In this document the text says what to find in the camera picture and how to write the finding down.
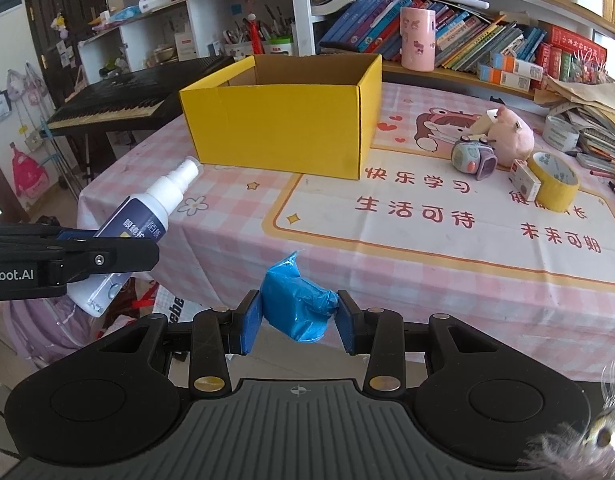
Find pink plush pig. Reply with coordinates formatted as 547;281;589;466
473;105;535;161

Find desktop with pink printed cloth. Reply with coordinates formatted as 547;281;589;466
76;80;615;383

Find yellow cardboard box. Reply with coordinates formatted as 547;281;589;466
180;53;383;181

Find clear tape roll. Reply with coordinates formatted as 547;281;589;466
542;115;581;153

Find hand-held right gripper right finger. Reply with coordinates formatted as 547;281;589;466
335;289;494;395

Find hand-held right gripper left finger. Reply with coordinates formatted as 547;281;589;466
95;289;265;395

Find red thick books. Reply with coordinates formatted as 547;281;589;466
535;22;608;83

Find pen holder with pens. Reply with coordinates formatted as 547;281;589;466
222;15;261;61

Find fluffy grey charm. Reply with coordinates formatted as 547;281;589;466
530;357;615;480

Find white jar green lid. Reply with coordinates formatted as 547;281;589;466
264;35;294;57

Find white cubby shelf unit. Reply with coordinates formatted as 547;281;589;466
78;0;318;86

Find white framed desk bookshelf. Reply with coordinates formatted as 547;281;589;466
288;0;615;101

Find white carton red label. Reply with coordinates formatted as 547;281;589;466
175;30;196;61

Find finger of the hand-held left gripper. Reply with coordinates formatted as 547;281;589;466
0;224;104;248
0;238;161;286

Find yellow tape roll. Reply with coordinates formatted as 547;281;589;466
526;151;581;212

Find pink printed cup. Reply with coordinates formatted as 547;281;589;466
400;7;437;72

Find small white orange carton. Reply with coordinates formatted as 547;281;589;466
509;158;542;201

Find white spray bottle dark label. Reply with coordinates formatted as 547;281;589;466
66;156;204;319

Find pink backpack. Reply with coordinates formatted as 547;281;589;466
10;142;51;201

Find pile of papers and notebooks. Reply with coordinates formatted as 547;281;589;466
532;72;615;181

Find orange white long box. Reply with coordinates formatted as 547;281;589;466
477;62;534;93
490;52;545;80

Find blue plastic bag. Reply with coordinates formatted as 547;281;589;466
261;250;340;344

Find row of colourful books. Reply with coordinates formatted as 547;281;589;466
318;0;548;73

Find white red shopping bag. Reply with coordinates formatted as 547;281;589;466
102;280;201;322

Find small pink hanging bag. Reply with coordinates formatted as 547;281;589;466
25;62;47;106
6;69;29;106

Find red tassel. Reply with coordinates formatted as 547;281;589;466
245;7;266;56

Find dark wooden door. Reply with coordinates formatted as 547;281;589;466
20;0;113;106

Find black electronic keyboard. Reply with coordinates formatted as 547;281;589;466
46;55;236;137

